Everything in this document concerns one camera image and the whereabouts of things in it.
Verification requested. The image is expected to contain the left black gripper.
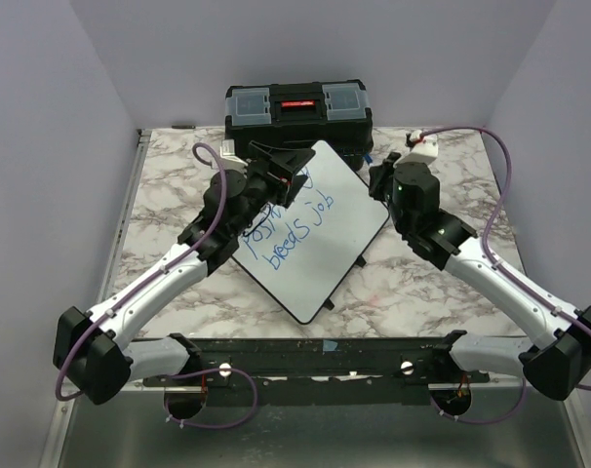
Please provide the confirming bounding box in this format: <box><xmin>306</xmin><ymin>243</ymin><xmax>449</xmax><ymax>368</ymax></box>
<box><xmin>231</xmin><ymin>143</ymin><xmax>314</xmax><ymax>237</ymax></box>

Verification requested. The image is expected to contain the white whiteboard black frame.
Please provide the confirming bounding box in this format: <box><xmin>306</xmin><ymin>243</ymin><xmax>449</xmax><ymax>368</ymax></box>
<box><xmin>233</xmin><ymin>141</ymin><xmax>389</xmax><ymax>324</ymax></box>

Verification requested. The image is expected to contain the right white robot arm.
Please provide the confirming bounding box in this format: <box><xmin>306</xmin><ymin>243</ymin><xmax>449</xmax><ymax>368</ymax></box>
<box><xmin>369</xmin><ymin>153</ymin><xmax>591</xmax><ymax>401</ymax></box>

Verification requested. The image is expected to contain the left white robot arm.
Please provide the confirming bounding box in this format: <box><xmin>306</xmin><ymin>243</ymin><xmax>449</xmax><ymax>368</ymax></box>
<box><xmin>53</xmin><ymin>142</ymin><xmax>315</xmax><ymax>405</ymax></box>

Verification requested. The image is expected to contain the black plastic toolbox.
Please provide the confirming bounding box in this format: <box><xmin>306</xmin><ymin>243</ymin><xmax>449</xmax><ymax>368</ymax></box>
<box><xmin>224</xmin><ymin>79</ymin><xmax>374</xmax><ymax>172</ymax></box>

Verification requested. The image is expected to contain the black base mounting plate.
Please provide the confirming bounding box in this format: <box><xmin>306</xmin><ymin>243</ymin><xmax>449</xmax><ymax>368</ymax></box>
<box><xmin>143</xmin><ymin>335</ymin><xmax>492</xmax><ymax>409</ymax></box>

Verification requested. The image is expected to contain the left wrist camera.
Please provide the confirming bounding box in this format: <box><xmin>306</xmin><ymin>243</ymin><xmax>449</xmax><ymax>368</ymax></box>
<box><xmin>219</xmin><ymin>139</ymin><xmax>248</xmax><ymax>171</ymax></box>

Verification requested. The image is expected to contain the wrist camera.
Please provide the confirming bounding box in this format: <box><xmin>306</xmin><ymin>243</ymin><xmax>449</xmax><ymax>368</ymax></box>
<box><xmin>403</xmin><ymin>130</ymin><xmax>439</xmax><ymax>165</ymax></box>
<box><xmin>219</xmin><ymin>139</ymin><xmax>248</xmax><ymax>171</ymax></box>

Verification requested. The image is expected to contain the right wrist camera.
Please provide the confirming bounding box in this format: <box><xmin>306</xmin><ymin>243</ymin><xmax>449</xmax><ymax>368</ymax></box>
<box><xmin>403</xmin><ymin>130</ymin><xmax>439</xmax><ymax>165</ymax></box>

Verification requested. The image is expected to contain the aluminium side rail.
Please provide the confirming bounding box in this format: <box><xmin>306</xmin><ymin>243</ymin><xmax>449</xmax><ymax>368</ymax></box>
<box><xmin>39</xmin><ymin>129</ymin><xmax>152</xmax><ymax>467</ymax></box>

